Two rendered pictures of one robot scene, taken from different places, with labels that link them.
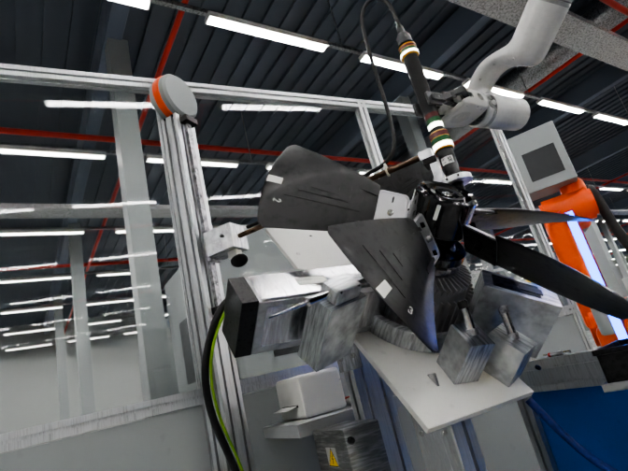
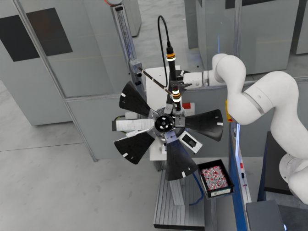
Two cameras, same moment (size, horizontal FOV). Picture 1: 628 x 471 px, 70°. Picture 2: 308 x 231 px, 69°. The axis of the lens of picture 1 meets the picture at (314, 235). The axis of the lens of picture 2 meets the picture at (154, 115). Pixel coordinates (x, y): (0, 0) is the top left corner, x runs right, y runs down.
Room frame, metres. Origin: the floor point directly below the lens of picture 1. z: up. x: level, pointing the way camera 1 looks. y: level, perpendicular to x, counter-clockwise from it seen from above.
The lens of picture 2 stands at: (0.05, -1.01, 2.08)
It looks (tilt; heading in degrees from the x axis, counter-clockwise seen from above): 36 degrees down; 46
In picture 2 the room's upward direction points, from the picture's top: 13 degrees counter-clockwise
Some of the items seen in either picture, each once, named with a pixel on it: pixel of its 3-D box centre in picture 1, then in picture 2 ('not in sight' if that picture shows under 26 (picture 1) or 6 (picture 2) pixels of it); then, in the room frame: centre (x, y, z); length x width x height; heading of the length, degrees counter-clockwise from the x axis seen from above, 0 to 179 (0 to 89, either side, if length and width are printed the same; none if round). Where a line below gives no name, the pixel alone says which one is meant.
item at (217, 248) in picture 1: (224, 242); (135, 66); (1.18, 0.24, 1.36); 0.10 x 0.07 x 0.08; 65
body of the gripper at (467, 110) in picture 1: (461, 107); (194, 79); (0.97, -0.42, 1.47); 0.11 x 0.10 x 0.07; 121
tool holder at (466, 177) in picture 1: (445, 165); (176, 104); (0.92, -0.32, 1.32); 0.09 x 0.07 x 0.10; 65
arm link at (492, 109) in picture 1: (479, 109); (206, 79); (1.00, -0.47, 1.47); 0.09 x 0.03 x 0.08; 31
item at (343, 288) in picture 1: (340, 289); (132, 135); (0.75, -0.02, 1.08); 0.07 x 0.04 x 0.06; 131
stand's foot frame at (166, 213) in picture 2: not in sight; (180, 196); (1.02, -0.11, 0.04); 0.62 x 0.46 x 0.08; 30
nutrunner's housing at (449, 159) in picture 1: (427, 104); (174, 81); (0.92, -0.33, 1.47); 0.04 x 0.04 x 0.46
